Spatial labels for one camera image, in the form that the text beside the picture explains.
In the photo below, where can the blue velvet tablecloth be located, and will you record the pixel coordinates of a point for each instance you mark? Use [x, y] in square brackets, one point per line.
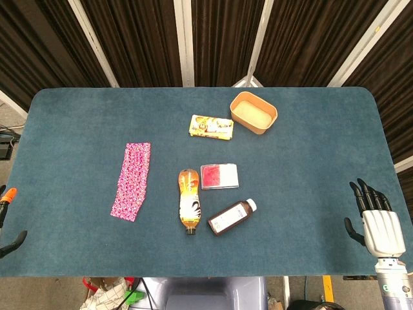
[290, 193]

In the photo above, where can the dark brown curtain panel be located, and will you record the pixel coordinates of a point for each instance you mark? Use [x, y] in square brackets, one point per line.
[226, 35]
[390, 97]
[316, 35]
[135, 38]
[38, 42]

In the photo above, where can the crumpled white paper bag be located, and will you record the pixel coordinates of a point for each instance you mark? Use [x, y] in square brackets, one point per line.
[106, 298]

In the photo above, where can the orange drink bottle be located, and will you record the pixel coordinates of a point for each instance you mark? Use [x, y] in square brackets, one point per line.
[189, 203]

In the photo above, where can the orange plastic bowl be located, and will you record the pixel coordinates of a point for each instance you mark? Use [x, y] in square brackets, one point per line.
[253, 111]

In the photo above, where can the white partition post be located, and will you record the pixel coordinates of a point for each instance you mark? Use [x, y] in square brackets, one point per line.
[258, 48]
[185, 42]
[405, 164]
[93, 45]
[364, 45]
[11, 103]

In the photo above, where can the black orange-tipped left hand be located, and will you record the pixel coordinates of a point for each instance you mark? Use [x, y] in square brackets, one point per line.
[9, 193]

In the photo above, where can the red white packet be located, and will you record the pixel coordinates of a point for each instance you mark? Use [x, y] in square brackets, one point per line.
[219, 176]

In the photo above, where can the brown medicine bottle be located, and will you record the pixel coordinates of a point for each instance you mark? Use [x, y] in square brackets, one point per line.
[229, 218]

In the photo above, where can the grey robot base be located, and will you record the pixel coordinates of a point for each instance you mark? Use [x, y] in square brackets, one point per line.
[206, 294]

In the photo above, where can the green plastic object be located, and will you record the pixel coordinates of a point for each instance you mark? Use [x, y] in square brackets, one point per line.
[135, 297]

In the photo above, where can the spread pink patterned playing cards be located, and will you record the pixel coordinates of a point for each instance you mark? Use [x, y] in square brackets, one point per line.
[132, 181]

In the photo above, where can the red plastic object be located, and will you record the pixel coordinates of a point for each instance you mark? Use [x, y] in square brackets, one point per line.
[88, 283]

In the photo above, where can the black round object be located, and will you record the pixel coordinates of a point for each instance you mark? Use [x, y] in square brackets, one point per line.
[313, 305]

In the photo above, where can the yellow snack packet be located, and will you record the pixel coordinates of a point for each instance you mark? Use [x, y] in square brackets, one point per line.
[211, 127]

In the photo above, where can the black and white right hand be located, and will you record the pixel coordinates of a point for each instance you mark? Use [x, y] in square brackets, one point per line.
[384, 232]

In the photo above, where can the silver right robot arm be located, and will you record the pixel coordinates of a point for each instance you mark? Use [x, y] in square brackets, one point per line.
[393, 281]

